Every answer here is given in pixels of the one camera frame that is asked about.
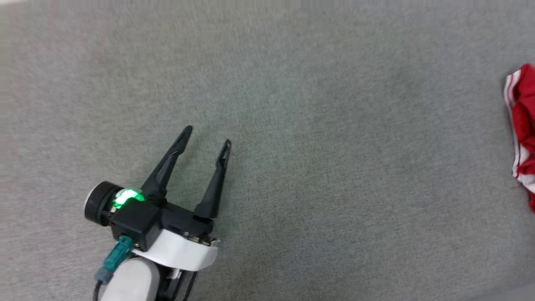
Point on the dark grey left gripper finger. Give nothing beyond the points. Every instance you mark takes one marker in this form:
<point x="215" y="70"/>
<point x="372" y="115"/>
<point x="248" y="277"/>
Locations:
<point x="215" y="188"/>
<point x="165" y="171"/>

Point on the red basketball jersey number 23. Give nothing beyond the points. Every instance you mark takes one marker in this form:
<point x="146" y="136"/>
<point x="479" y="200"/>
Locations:
<point x="527" y="108"/>

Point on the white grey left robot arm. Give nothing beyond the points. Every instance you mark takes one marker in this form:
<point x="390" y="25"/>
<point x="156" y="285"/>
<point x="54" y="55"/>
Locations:
<point x="129" y="280"/>

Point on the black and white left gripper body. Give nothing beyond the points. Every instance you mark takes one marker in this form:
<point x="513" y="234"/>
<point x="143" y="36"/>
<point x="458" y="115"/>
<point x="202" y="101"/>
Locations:
<point x="184" y="251"/>

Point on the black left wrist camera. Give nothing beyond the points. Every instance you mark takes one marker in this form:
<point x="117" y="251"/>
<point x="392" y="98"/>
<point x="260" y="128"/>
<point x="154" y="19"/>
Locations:
<point x="133" y="223"/>

